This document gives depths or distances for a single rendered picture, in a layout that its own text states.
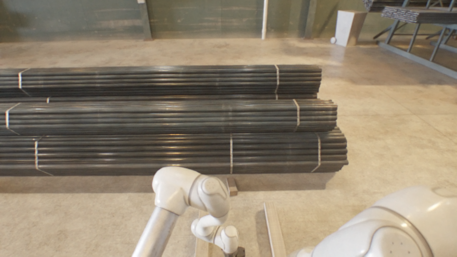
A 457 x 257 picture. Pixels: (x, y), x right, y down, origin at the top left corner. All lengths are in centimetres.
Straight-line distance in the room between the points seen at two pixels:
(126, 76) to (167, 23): 670
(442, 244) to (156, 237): 79
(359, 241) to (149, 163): 225
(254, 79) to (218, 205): 188
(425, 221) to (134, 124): 225
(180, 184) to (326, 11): 928
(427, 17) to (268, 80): 517
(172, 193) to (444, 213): 78
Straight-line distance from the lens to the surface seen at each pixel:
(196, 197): 92
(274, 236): 213
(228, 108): 226
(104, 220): 257
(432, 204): 56
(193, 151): 238
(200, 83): 258
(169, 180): 97
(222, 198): 91
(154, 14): 944
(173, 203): 95
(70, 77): 311
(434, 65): 782
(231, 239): 140
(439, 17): 737
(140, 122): 241
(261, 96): 272
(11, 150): 322
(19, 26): 1196
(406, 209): 53
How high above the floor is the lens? 189
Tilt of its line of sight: 30 degrees down
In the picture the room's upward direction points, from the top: straight up
